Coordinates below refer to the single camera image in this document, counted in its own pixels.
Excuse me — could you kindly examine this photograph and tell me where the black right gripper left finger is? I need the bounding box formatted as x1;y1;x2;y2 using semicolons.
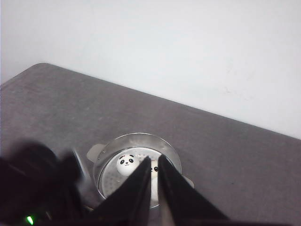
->
90;157;151;226

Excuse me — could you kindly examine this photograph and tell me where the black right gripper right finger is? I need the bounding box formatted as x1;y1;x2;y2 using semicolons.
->
158;155;230;226

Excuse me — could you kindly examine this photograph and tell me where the panda bun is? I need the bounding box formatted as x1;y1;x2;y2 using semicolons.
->
116;154;140;177
150;160;158;202

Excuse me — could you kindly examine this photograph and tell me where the black second robot arm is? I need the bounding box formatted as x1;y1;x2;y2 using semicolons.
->
0;141;231;226

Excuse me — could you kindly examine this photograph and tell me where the stainless steel steamer pot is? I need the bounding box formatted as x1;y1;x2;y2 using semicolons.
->
87;132;182;208

